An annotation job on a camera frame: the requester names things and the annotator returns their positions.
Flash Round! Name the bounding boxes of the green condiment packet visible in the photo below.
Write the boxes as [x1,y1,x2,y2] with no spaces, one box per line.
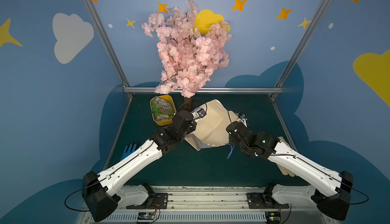
[151,97,175,122]

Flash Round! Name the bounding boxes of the yellow plastic tray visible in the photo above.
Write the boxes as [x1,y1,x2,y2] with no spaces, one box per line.
[150,95,176,126]

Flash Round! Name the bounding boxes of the blue checkered pretzel paper bag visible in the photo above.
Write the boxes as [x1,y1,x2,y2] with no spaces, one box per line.
[185,100,238,151]

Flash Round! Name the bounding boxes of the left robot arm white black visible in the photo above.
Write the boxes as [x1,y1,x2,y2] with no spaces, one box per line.
[81,111,197,222]

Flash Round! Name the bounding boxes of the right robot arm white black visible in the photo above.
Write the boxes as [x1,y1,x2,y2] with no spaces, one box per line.
[226,121,354,221]

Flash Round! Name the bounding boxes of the beige glove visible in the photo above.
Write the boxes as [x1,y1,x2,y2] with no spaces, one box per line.
[277,137,296,177]

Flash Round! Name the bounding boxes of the blue black work glove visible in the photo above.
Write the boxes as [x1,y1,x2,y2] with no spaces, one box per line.
[120,142,139,161]

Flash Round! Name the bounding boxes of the pink cherry blossom tree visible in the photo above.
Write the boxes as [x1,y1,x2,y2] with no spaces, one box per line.
[141,0,232,99]

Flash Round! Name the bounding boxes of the right circuit board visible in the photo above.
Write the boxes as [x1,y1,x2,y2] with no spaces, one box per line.
[265,212,281,224]

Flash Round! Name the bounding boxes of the circuit board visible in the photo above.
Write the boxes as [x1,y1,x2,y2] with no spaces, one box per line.
[265,212,281,224]
[137,212,155,221]

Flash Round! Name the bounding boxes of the left circuit board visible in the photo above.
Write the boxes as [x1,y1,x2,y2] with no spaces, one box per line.
[137,212,155,221]

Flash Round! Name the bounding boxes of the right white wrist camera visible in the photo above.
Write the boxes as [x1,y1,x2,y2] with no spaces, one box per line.
[238,112,247,125]

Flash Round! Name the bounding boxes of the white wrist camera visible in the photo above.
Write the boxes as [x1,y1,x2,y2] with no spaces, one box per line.
[192,107,206,120]
[238,112,247,125]

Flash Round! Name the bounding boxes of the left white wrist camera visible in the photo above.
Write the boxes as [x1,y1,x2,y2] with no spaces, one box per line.
[192,107,206,120]

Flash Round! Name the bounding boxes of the aluminium back frame bar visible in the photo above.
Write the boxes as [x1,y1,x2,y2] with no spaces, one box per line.
[123,87,283,94]

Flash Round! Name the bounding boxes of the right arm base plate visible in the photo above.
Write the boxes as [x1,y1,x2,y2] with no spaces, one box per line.
[246,192,289,209]

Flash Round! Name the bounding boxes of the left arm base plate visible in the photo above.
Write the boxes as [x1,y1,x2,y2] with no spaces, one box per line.
[126,193,169,209]

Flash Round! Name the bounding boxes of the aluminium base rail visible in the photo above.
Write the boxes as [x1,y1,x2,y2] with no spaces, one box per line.
[74,185,340,224]

